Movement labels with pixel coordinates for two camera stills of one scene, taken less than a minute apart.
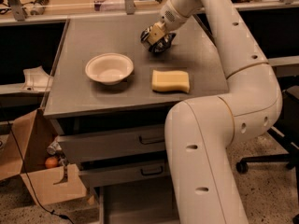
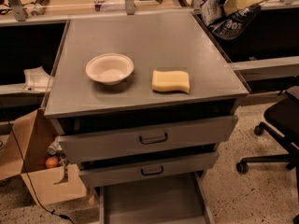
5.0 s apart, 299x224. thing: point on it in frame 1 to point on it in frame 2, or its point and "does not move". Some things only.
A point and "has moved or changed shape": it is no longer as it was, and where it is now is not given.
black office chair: (286, 133) does not move
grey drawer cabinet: (107, 105) does not move
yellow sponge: (170, 80) does not move
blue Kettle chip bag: (159, 46) has moved or changed shape
